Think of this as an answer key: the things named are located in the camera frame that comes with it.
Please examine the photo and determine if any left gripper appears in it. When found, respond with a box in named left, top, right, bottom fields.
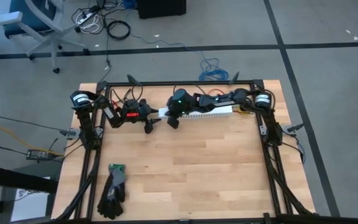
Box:
left=122, top=98, right=162, bottom=135

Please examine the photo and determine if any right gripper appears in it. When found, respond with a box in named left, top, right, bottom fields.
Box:
left=165, top=88, right=199, bottom=130

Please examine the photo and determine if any white duct cover strip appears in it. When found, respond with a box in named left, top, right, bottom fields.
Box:
left=158, top=105, right=233, bottom=117

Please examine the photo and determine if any black grey work glove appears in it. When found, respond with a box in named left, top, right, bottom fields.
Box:
left=96, top=163, right=127, bottom=220

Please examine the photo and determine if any black box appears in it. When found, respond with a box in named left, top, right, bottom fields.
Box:
left=135, top=0, right=188, bottom=20

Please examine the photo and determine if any white power strip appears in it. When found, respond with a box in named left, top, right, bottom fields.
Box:
left=75, top=11, right=98, bottom=26

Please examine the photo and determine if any black power adapter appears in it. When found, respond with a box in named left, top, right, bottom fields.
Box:
left=25, top=149, right=54, bottom=162

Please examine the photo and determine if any blue white office chair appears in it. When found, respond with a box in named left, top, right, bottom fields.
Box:
left=0, top=0, right=90, bottom=75

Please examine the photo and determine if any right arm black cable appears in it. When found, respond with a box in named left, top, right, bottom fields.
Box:
left=172, top=83, right=209, bottom=96

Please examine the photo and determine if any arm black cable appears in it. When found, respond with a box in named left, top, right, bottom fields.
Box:
left=130, top=83, right=145, bottom=104
left=172, top=83, right=209, bottom=96

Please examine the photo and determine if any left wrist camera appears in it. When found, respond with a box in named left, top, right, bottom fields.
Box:
left=125, top=99, right=140, bottom=110

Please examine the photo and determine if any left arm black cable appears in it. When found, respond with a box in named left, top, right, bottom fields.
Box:
left=130, top=83, right=145, bottom=104

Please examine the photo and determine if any blue coiled cable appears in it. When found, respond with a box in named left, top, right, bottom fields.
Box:
left=198, top=57, right=230, bottom=82

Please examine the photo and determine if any black coiled cable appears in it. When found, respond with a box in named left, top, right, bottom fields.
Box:
left=106, top=19, right=132, bottom=41

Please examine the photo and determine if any yellow floor cable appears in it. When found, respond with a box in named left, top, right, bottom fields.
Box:
left=0, top=123, right=65, bottom=157

